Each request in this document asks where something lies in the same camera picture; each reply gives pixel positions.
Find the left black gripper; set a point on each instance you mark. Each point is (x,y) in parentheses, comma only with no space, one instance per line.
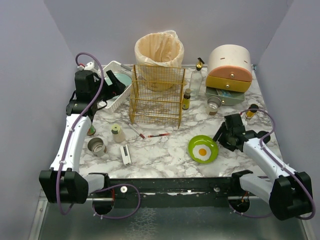
(107,86)

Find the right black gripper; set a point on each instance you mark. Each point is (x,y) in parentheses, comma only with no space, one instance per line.
(225,135)

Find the light blue flower plate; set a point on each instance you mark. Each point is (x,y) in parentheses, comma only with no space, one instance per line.
(123,78)

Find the green fried egg plate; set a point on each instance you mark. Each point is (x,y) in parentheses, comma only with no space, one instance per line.
(203,149)

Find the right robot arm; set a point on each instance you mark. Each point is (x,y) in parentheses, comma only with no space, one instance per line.
(287,191)

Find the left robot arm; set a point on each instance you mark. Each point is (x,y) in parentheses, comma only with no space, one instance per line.
(62,182)

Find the white plastic basket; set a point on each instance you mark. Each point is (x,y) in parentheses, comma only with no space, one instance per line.
(114,103)

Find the gold spice jar black cap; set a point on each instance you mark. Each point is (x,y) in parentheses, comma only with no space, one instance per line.
(253,108)

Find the white bottle black lid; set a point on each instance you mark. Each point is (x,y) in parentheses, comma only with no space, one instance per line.
(265,135)

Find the small yellow label bottle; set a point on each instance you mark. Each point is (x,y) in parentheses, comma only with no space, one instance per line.
(186,99)

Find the white red marker pen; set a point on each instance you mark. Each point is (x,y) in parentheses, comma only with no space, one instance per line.
(136,131)

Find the bin with plastic bag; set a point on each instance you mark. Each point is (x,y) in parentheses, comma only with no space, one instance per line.
(159,59)

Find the clear glass oil bottle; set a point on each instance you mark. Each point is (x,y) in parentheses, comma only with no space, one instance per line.
(196,79)

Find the round drawer organizer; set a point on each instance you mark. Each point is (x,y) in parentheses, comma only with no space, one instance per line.
(229,74)

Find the red sauce bottle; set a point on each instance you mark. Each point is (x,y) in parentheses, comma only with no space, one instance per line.
(91,131)

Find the red filled tube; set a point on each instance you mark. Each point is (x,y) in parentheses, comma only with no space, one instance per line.
(158,135)

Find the clear shaker green lid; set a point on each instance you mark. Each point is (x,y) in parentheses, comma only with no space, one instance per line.
(118,133)

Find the white rectangular case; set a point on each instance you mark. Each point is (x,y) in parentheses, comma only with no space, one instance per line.
(125,154)

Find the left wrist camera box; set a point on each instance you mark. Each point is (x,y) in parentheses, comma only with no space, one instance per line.
(91,66)

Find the gold wire rack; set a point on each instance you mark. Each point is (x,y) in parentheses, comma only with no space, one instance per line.
(156,95)

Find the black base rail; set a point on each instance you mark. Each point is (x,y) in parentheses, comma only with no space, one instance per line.
(169,192)

